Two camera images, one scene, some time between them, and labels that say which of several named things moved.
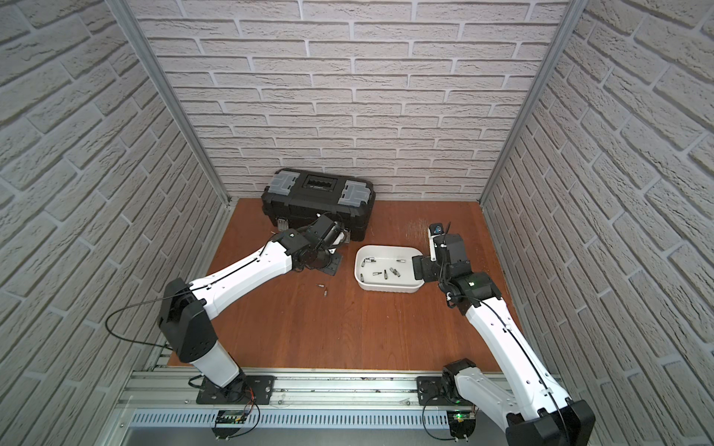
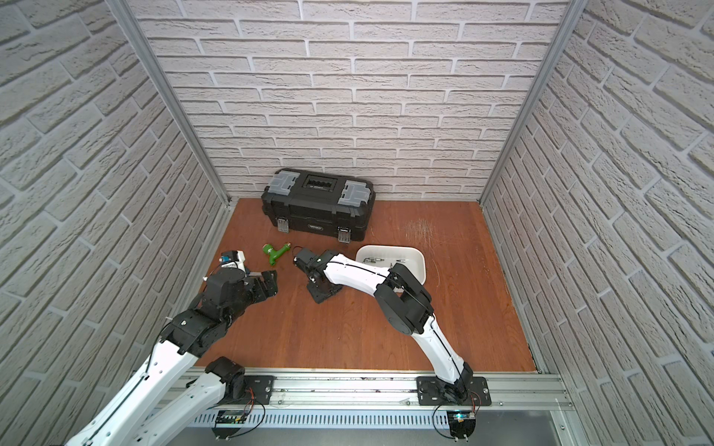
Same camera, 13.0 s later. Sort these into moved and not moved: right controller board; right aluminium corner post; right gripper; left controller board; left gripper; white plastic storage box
Moved: left gripper; right gripper
Not moved: right aluminium corner post; left controller board; right controller board; white plastic storage box
